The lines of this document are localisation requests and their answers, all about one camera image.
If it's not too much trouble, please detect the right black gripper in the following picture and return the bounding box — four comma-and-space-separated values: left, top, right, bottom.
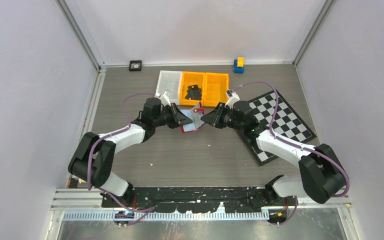
200, 102, 244, 133

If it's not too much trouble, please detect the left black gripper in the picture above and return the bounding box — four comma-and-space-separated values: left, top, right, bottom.
153, 103, 192, 130

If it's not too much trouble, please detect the red card holder wallet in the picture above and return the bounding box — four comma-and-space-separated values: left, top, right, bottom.
180, 102, 205, 133

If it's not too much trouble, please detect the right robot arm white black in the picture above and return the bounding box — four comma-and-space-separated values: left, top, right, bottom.
201, 100, 350, 205

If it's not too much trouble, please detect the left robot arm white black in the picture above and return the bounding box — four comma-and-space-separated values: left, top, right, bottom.
68, 97, 193, 207

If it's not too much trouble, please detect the black card in bin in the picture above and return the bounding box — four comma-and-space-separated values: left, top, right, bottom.
185, 84, 202, 101

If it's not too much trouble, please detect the orange bin with cards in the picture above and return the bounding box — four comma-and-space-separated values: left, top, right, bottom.
179, 71, 206, 106

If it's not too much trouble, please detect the empty orange bin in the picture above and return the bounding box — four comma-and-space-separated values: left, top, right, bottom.
202, 72, 229, 107

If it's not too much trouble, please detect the white plastic bin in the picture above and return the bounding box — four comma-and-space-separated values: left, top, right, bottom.
155, 70, 183, 105

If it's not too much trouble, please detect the blue yellow toy block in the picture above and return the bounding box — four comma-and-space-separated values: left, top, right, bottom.
233, 57, 245, 74

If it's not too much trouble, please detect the small black square box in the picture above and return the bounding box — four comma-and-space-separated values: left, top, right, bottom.
128, 60, 143, 72

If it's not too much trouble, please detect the black white checkerboard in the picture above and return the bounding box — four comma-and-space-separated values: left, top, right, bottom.
247, 91, 317, 166

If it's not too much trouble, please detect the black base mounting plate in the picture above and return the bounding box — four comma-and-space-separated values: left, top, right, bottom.
101, 186, 296, 214

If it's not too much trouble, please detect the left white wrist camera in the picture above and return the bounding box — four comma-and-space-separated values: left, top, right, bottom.
154, 90, 172, 107

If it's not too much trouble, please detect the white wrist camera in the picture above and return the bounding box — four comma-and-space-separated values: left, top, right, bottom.
154, 90, 172, 107
225, 89, 241, 109

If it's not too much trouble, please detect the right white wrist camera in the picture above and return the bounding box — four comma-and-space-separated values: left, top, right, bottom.
225, 89, 241, 109

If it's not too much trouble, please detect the aluminium rail frame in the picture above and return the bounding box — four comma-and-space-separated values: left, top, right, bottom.
51, 188, 352, 223

